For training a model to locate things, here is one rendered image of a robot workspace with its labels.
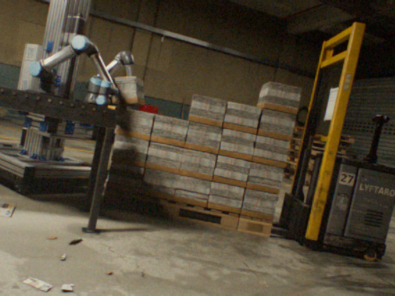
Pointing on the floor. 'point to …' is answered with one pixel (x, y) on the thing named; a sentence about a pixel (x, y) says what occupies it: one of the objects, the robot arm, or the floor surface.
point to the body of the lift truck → (357, 206)
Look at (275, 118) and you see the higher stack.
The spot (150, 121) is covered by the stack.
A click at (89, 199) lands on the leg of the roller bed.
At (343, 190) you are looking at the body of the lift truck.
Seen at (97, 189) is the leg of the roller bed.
